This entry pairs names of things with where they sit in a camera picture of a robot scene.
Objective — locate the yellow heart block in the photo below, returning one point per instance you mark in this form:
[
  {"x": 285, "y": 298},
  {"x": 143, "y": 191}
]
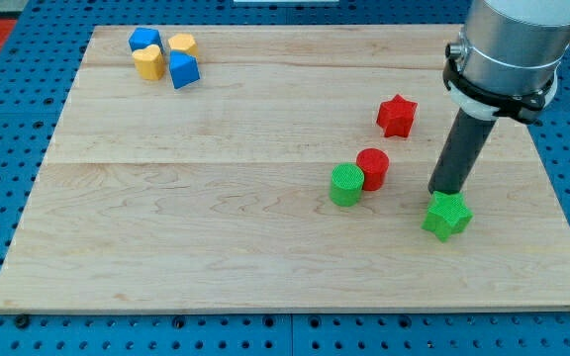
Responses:
[{"x": 149, "y": 62}]

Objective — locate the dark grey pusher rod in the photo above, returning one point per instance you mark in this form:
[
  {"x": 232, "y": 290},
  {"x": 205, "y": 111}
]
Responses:
[{"x": 463, "y": 145}]

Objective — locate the red star block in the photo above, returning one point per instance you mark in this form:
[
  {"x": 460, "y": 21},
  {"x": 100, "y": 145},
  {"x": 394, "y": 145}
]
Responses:
[{"x": 396, "y": 116}]

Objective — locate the blue wedge block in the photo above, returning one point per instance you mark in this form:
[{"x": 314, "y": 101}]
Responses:
[{"x": 183, "y": 69}]

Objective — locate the green cylinder block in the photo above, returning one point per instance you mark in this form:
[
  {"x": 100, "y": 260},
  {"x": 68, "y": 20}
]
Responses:
[{"x": 346, "y": 184}]

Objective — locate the yellow hexagon block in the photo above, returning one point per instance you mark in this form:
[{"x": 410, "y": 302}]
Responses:
[{"x": 184, "y": 43}]

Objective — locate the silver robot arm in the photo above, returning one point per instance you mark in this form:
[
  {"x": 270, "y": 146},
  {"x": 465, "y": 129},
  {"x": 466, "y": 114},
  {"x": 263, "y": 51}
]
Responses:
[{"x": 504, "y": 61}]

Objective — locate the red cylinder block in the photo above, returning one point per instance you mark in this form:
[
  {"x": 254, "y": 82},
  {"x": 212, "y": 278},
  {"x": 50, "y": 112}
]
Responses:
[{"x": 374, "y": 164}]

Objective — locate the light wooden board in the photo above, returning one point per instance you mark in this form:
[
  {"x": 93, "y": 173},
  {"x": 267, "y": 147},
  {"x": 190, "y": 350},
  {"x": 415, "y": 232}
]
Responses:
[{"x": 215, "y": 198}]

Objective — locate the green star block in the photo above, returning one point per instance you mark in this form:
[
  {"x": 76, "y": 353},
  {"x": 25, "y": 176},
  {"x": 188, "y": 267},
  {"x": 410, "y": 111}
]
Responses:
[{"x": 446, "y": 214}]

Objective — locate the blue cube block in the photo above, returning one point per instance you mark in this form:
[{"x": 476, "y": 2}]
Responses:
[{"x": 141, "y": 38}]

